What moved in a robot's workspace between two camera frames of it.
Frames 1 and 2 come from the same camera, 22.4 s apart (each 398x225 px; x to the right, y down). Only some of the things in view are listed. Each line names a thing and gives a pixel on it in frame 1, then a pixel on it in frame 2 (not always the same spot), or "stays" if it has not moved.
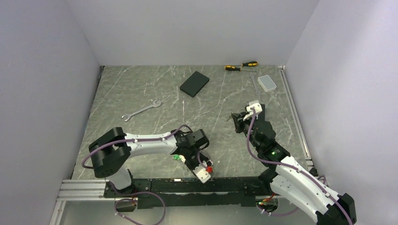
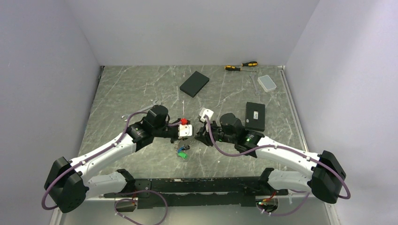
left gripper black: [190, 166] to [173, 139]
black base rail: [165, 193] stays
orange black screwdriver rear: [249, 63] stays
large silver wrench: [154, 105] stays
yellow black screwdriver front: [234, 68] stays
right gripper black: [238, 121] to [204, 136]
